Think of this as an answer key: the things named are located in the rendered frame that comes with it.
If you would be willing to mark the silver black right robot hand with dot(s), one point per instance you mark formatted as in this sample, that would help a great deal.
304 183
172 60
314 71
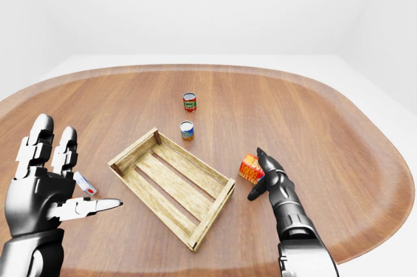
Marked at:
272 176

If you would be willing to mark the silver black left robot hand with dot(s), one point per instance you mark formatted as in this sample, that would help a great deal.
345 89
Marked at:
31 192

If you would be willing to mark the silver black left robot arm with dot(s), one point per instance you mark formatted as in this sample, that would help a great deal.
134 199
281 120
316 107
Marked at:
31 254

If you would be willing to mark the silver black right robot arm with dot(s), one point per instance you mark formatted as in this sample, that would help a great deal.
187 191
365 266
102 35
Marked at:
301 241

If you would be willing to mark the red orange butter box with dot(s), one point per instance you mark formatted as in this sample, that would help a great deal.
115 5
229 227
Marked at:
250 169

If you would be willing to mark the wooden slat tray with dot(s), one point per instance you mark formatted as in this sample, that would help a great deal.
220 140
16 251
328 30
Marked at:
172 185

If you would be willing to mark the small white box red dot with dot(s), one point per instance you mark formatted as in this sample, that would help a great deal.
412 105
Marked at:
85 184

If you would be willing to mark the blue yellow label tin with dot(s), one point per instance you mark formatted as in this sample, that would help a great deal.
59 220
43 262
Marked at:
187 131

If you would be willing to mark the red green label tin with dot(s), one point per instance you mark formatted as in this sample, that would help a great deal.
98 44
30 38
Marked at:
190 102

